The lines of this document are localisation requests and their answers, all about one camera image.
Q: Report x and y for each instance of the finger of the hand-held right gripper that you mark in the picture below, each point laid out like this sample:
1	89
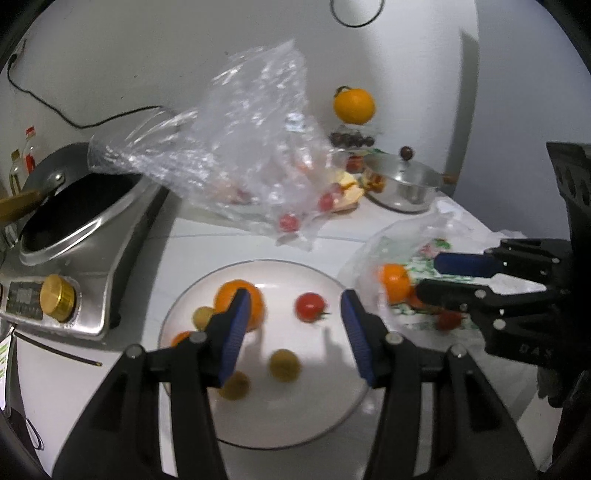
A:
461	263
452	293

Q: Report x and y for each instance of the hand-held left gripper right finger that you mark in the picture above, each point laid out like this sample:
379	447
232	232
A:
358	337

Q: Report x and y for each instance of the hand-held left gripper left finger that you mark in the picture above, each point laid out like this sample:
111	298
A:
235	337

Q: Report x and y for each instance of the orange mandarin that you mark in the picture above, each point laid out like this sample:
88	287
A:
256	309
181	340
395	284

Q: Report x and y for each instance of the small yellow green fruit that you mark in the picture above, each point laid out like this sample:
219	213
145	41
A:
284	364
203	317
234	386

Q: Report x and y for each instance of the red cherry tomato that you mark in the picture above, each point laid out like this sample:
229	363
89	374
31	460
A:
289	222
354	163
310	307
449	321
328	201

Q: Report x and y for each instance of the printed plastic bag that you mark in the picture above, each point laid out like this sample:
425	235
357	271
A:
397	240

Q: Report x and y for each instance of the white plate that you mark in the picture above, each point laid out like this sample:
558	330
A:
286	415

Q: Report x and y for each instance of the small orange fruit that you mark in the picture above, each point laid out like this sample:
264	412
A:
415	302

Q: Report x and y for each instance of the steel pot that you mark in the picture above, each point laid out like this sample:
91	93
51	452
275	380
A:
406	196

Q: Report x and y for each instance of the steel pot lid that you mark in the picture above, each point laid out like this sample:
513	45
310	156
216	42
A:
401	168

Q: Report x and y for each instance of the orange peel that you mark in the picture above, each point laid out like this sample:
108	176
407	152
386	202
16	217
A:
348	191

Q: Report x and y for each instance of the silver induction cooker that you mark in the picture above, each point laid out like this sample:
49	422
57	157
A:
92	240

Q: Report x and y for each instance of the white door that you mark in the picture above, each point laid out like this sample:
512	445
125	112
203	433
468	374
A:
517	92

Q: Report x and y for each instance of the large orange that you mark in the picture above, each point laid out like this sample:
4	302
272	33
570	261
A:
354	105

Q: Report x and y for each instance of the clear plastic bag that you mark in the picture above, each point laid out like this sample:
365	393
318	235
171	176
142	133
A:
240	138

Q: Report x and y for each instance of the black wok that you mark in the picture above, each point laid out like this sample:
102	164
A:
51	166

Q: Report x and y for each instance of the red cap sauce bottle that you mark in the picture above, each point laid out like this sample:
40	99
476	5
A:
30	154

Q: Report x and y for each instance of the clear oil bottle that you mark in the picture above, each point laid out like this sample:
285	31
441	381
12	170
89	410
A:
14	173

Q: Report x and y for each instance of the white wall socket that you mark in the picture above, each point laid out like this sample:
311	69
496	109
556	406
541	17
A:
19	48

